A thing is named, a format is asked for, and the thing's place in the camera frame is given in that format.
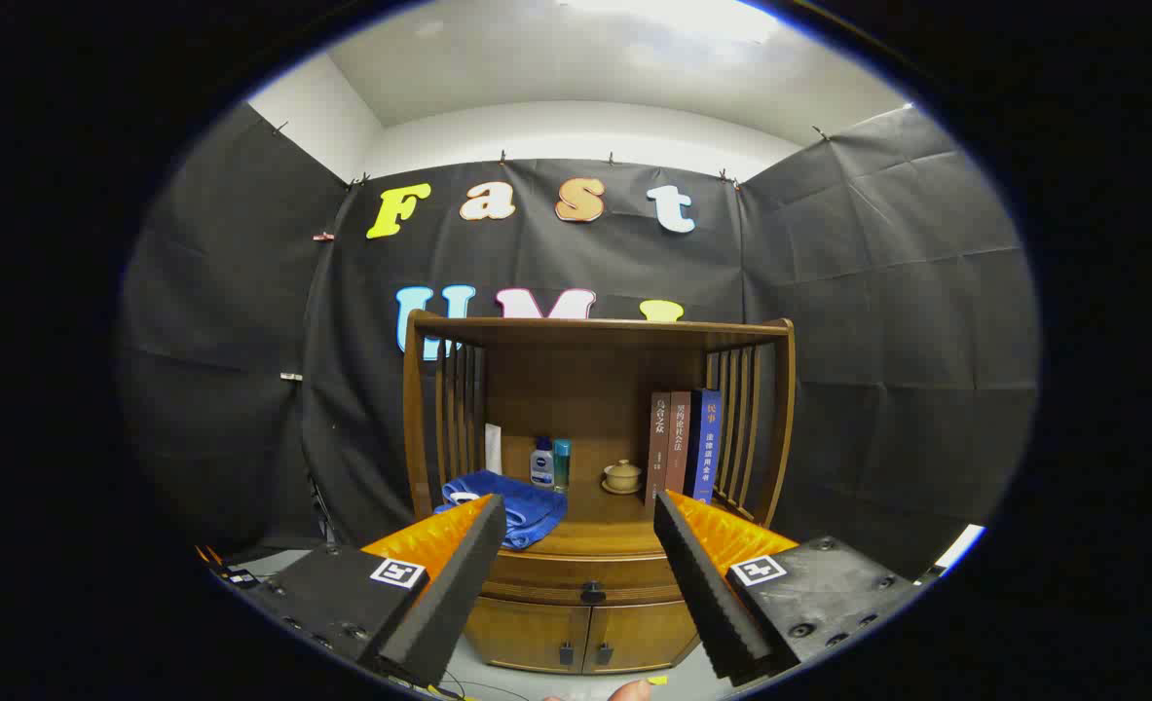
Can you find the white panel with dark squares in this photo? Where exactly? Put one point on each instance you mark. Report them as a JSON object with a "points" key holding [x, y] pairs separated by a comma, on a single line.
{"points": [[960, 547]]}

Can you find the beige lidded tea cup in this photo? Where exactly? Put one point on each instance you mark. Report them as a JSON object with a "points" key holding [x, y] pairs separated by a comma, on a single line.
{"points": [[622, 477]]}

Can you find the white tube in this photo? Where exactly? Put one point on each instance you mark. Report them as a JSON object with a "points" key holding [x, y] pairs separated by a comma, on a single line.
{"points": [[494, 450]]}

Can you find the wooden cabinet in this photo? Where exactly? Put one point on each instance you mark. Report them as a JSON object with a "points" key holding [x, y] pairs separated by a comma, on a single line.
{"points": [[585, 389]]}

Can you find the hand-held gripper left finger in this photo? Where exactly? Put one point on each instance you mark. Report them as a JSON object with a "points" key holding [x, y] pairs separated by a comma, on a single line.
{"points": [[459, 584]]}

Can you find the blue book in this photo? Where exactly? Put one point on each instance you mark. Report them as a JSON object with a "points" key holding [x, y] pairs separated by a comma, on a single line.
{"points": [[707, 448]]}

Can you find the blue folded towel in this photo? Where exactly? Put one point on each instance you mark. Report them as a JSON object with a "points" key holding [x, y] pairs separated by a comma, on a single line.
{"points": [[527, 506]]}

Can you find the wooden cabinet door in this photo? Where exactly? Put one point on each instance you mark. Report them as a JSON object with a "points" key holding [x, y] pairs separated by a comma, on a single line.
{"points": [[644, 633], [527, 633]]}

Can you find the wooden countertop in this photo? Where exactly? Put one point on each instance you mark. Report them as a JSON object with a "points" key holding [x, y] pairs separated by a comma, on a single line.
{"points": [[614, 526]]}

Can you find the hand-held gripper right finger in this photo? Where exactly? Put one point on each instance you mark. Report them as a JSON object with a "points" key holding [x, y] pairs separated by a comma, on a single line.
{"points": [[702, 584]]}

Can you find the reddish brown book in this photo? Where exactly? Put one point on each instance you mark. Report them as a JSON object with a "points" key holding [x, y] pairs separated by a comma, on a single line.
{"points": [[678, 443]]}

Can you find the teal bottle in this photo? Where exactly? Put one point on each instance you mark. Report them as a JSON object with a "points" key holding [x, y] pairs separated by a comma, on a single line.
{"points": [[562, 465]]}

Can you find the black round drawer knob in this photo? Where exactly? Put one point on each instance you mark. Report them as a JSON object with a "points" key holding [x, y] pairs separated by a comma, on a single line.
{"points": [[592, 591]]}

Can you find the white bottle with blue cap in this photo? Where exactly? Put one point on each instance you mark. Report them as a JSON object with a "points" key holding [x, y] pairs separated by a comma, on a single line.
{"points": [[541, 469]]}

